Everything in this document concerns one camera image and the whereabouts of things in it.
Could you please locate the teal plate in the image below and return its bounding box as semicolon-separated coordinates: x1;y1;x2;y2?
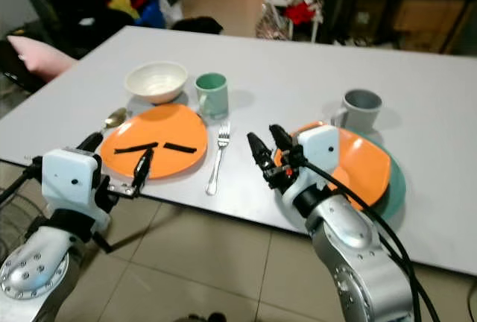
364;137;408;223

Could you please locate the pink pillow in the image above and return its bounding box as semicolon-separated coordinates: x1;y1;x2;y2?
7;34;79;81

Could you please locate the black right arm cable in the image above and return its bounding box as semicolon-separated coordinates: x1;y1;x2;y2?
298;155;443;322

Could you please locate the black chair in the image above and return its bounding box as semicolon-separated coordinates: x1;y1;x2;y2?
0;7;142;93

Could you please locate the empty orange plate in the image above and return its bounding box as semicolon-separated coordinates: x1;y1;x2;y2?
273;120;393;212

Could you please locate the green mug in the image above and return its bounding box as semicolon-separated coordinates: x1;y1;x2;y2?
195;72;230;121

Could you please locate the blue soft toy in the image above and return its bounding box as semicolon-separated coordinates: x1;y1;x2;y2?
137;0;166;30

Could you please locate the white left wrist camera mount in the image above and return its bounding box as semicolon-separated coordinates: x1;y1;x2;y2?
40;146;110;215

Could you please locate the orange plate with black sticks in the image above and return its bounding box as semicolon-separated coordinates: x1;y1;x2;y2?
100;103;209;181

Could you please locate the grey mug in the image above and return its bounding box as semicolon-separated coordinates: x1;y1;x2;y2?
329;88;383;133

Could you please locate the black stick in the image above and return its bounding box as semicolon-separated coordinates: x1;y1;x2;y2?
163;142;198;154
116;142;159;154

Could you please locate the cream bowl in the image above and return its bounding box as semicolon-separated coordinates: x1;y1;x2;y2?
124;60;190;106

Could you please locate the metal fork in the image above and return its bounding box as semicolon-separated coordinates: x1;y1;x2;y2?
204;121;231;197

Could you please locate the white rack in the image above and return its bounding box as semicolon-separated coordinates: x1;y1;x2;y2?
262;0;329;42

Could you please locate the black floor fan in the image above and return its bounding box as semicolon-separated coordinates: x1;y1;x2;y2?
0;186;47;265

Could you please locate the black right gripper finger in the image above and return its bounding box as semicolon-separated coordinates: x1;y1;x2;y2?
269;124;297;157
247;132;275;172

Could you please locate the black cabinet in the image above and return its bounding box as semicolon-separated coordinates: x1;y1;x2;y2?
315;0;477;57

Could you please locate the yellow soft toy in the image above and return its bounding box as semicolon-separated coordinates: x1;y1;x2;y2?
107;0;139;20

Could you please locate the metal spoon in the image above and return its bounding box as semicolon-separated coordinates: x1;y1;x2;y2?
100;107;130;132

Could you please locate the red cloth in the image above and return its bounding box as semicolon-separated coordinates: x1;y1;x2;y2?
283;0;317;26

